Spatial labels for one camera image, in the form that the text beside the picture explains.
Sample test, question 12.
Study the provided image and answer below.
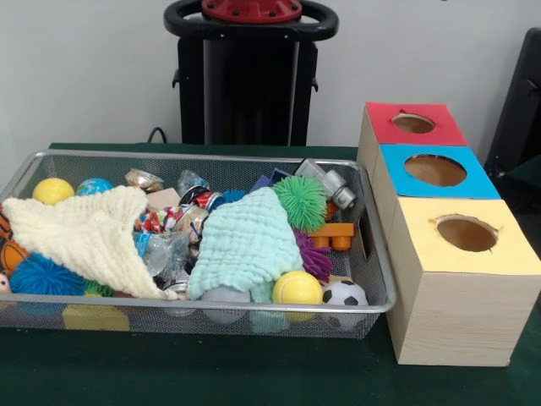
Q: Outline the dark green table cloth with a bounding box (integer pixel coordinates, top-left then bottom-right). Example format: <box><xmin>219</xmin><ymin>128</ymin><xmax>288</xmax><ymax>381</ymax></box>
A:
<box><xmin>0</xmin><ymin>142</ymin><xmax>541</xmax><ymax>406</ymax></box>
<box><xmin>505</xmin><ymin>154</ymin><xmax>541</xmax><ymax>181</ymax></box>

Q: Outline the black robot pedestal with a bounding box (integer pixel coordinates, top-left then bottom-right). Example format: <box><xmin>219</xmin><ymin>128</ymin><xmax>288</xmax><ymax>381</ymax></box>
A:
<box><xmin>163</xmin><ymin>0</ymin><xmax>339</xmax><ymax>147</ymax></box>

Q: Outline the orange toy brick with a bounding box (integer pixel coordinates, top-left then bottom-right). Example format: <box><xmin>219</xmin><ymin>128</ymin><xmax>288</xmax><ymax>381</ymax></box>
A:
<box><xmin>307</xmin><ymin>222</ymin><xmax>355</xmax><ymax>251</ymax></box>

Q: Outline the green spiky rubber ball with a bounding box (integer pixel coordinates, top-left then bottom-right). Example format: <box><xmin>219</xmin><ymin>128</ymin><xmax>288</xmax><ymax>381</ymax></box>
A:
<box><xmin>272</xmin><ymin>176</ymin><xmax>329</xmax><ymax>222</ymax></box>

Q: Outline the yellow tennis ball toy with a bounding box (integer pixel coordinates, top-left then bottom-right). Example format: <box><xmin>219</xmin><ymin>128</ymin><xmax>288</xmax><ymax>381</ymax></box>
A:
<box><xmin>271</xmin><ymin>271</ymin><xmax>324</xmax><ymax>307</ymax></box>

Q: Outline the purple spiky rubber ball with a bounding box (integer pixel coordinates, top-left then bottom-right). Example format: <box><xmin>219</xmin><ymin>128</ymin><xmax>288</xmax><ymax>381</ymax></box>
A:
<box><xmin>293</xmin><ymin>229</ymin><xmax>334</xmax><ymax>283</ymax></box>

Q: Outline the blue spiky rubber ball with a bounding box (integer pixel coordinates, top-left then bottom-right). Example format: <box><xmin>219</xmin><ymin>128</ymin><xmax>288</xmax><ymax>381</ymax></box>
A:
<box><xmin>8</xmin><ymin>252</ymin><xmax>88</xmax><ymax>296</ymax></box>

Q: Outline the wooden box with three holes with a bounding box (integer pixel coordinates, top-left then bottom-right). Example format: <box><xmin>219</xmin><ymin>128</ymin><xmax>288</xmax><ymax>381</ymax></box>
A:
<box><xmin>356</xmin><ymin>101</ymin><xmax>541</xmax><ymax>367</ymax></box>

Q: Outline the black upright panel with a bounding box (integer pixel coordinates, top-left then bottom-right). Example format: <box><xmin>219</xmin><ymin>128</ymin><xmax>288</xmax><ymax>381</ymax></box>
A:
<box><xmin>484</xmin><ymin>27</ymin><xmax>541</xmax><ymax>178</ymax></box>

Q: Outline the yellow smiley ball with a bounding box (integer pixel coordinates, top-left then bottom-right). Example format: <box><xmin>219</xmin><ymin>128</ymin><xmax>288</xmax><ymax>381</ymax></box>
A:
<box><xmin>32</xmin><ymin>178</ymin><xmax>76</xmax><ymax>206</ymax></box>

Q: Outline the silver mesh bin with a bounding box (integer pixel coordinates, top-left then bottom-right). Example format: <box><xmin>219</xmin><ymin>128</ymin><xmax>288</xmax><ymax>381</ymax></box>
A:
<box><xmin>0</xmin><ymin>148</ymin><xmax>397</xmax><ymax>340</ymax></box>

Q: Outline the small soccer ball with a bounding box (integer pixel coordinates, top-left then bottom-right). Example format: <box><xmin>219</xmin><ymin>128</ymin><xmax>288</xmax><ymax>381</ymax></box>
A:
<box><xmin>321</xmin><ymin>279</ymin><xmax>369</xmax><ymax>307</ymax></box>

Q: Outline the mint green muslin cloth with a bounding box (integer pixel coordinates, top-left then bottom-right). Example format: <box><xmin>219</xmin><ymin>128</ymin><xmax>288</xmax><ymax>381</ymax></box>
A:
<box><xmin>187</xmin><ymin>186</ymin><xmax>304</xmax><ymax>304</ymax></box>

